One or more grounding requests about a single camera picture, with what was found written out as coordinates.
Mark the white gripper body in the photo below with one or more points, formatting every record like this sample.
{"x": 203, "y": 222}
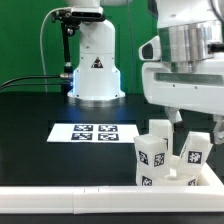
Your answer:
{"x": 202, "y": 91}

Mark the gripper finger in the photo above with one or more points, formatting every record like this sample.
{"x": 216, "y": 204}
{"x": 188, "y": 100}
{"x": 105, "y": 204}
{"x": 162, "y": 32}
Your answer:
{"x": 218, "y": 131}
{"x": 174, "y": 117}

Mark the white round stool seat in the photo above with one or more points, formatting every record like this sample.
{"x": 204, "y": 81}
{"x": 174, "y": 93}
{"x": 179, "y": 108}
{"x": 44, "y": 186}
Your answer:
{"x": 178, "y": 176}

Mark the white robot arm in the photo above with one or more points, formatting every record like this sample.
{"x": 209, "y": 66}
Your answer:
{"x": 183, "y": 64}

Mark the white L-shaped fence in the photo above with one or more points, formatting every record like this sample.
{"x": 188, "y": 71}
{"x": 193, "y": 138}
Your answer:
{"x": 208, "y": 196}

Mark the white marker sheet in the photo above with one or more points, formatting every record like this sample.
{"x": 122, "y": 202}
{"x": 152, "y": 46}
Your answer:
{"x": 93, "y": 133}

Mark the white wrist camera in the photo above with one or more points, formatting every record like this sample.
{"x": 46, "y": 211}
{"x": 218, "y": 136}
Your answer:
{"x": 151, "y": 50}

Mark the black camera on stand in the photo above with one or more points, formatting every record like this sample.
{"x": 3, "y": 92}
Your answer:
{"x": 70, "y": 22}

